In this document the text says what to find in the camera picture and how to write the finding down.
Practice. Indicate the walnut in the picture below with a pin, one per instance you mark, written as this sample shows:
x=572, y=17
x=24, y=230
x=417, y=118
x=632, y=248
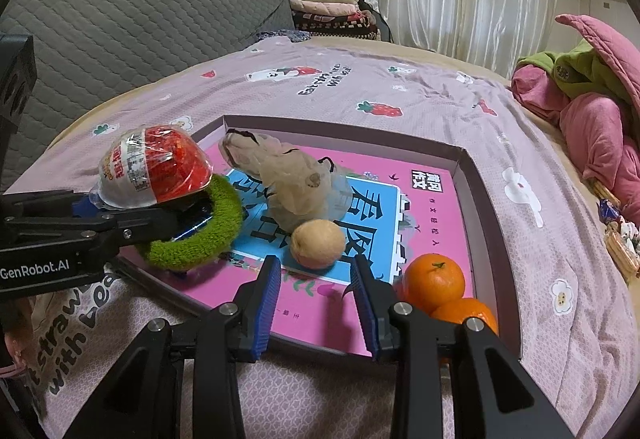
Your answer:
x=317, y=244

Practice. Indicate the beige mesh bag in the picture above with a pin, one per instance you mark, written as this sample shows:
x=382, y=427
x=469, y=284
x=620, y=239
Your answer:
x=295, y=189

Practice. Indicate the white patterned cloth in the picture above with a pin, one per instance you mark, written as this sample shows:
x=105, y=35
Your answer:
x=629, y=230

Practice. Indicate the pink quilt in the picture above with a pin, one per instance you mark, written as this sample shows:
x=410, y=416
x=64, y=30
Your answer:
x=600, y=129

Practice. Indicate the pink printed bed sheet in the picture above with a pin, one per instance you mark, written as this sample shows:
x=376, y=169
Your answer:
x=400, y=84

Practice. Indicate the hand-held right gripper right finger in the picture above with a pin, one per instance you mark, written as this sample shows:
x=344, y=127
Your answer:
x=365, y=314

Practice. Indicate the grey quilted cover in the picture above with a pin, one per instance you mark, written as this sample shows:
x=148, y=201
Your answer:
x=125, y=19

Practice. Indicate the green garment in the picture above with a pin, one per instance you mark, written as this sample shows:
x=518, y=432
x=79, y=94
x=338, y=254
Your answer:
x=580, y=64

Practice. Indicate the pink book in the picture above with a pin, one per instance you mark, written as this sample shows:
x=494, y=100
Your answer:
x=310, y=319

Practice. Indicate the packaged red white toy egg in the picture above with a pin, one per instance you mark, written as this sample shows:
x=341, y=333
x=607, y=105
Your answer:
x=150, y=169

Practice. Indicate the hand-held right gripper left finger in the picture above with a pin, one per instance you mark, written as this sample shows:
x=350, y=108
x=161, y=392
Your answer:
x=265, y=309

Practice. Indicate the dark patterned folded blanket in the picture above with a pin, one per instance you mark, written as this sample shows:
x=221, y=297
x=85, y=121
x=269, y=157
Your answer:
x=335, y=26

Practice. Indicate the dark blue crocheted cloth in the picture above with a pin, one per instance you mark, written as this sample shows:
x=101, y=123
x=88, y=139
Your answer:
x=282, y=36

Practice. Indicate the blue candy wrapper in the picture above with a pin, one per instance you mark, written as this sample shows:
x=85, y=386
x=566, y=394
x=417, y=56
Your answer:
x=610, y=210

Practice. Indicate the pink folded blanket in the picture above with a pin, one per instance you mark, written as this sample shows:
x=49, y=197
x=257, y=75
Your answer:
x=330, y=8

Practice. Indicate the dark grey box tray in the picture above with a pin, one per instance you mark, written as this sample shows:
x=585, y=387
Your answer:
x=480, y=199

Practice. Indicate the orange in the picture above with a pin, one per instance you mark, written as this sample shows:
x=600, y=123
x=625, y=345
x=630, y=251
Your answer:
x=432, y=281
x=470, y=309

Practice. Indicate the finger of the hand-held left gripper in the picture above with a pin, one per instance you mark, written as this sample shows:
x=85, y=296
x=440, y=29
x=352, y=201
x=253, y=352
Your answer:
x=145, y=224
x=82, y=206

